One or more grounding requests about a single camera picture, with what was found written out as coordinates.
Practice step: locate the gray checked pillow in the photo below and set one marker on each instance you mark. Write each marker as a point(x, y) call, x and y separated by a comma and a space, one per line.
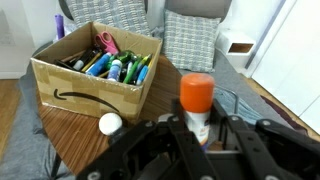
point(190, 43)
point(113, 15)

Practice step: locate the small blue marker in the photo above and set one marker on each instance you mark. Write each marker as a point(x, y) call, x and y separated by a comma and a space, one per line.
point(141, 76)

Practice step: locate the blue gray cloth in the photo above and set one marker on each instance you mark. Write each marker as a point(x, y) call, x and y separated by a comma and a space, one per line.
point(246, 110)

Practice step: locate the pink scissors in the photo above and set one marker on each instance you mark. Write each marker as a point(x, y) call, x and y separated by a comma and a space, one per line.
point(108, 41)

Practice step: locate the green marker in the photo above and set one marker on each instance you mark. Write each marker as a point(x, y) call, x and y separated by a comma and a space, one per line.
point(131, 71)

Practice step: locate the white box with opening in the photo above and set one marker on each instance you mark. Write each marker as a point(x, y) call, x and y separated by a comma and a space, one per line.
point(226, 40)

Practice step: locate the white ball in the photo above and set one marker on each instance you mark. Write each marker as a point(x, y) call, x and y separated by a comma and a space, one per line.
point(110, 124)

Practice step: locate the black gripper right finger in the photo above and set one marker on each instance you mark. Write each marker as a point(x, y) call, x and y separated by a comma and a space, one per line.
point(276, 153)

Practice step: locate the orange capped glue stick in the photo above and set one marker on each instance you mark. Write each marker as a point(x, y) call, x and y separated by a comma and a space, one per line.
point(196, 93)

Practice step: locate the round wooden side table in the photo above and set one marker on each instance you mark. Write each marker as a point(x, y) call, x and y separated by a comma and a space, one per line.
point(80, 143)

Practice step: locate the blue white glue tube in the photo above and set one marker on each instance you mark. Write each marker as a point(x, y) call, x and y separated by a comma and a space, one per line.
point(115, 70)

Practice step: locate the silver black Sharpie marker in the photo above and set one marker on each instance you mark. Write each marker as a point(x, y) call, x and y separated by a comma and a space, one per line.
point(79, 64)

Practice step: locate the purple bottle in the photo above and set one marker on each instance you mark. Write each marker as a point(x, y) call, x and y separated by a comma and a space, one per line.
point(59, 26)

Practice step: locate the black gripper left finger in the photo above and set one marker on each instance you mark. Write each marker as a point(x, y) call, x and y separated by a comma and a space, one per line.
point(160, 153)

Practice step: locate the dark maroon cloth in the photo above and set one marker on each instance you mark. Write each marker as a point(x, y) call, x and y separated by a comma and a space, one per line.
point(280, 113)

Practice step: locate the cardboard box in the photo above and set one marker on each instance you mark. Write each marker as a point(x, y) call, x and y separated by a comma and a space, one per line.
point(83, 96)

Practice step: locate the yellow pencil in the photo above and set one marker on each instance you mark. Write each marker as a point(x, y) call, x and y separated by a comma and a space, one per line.
point(91, 61)

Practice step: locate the gray cushion backrest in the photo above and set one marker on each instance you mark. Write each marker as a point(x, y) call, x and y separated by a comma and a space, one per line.
point(200, 8)

